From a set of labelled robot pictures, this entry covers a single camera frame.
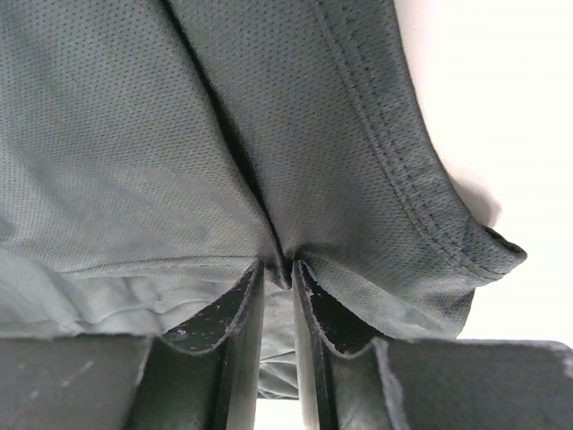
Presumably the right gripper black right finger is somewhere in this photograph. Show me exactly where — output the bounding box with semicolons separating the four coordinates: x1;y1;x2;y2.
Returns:
293;261;572;430

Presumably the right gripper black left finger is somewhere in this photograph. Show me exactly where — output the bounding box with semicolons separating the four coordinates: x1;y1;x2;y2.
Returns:
1;262;264;429

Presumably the black t shirt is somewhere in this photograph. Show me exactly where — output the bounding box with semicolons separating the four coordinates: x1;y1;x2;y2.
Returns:
1;1;526;400

